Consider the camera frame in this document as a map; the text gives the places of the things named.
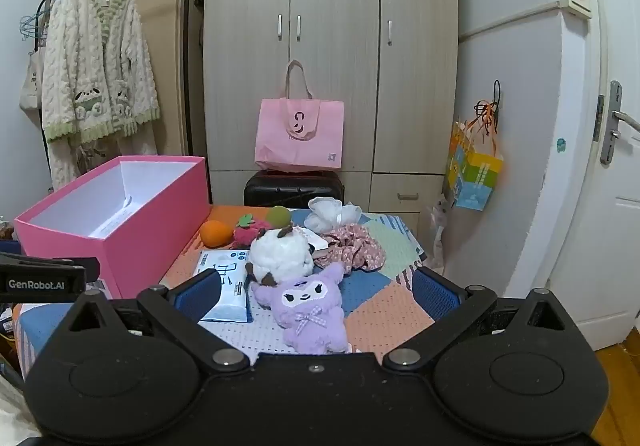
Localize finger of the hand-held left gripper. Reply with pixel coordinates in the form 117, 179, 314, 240
0, 251, 101, 284

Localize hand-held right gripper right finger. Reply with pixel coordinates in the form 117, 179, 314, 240
382, 267, 573, 372

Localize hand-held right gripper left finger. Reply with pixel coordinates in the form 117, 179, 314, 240
65, 269, 251, 374

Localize blue white wipes pack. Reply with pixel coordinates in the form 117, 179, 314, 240
192, 249, 253, 323

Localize orange plush fruit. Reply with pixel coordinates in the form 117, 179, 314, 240
200, 220, 235, 248

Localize pink storage box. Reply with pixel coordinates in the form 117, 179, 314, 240
14, 155, 211, 299

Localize pink strawberry plush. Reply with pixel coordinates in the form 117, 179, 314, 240
232, 213, 273, 249

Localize pink floral scrunchie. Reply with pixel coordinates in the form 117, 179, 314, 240
320, 223, 388, 272

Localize white fluffy plush toy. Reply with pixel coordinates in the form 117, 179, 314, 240
245, 221, 316, 287

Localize purple plush toy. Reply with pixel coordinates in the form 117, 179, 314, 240
251, 262, 349, 354

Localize green plush ball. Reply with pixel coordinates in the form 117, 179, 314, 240
265, 206, 293, 229

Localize patchwork blanket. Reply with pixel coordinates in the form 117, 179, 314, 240
17, 205, 436, 377

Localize white plastic bag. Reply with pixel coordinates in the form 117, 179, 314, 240
427, 193, 448, 272

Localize colourful gift bag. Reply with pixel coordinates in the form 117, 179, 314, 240
444, 99, 505, 212

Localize black suitcase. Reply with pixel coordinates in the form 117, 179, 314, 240
243, 170, 347, 208

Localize pink tote bag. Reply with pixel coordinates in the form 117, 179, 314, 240
254, 60, 345, 173

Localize white door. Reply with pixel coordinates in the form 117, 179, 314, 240
545, 0, 640, 352

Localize canvas tote bag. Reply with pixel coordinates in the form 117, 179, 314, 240
19, 46, 48, 127

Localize cream fleece robe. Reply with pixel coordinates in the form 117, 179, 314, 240
39, 0, 161, 192

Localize beige wooden board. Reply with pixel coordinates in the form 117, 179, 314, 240
82, 0, 211, 157

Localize metal door handle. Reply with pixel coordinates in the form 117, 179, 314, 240
597, 80, 640, 164

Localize blue wire hangers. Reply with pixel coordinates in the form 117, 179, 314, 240
20, 11, 48, 42

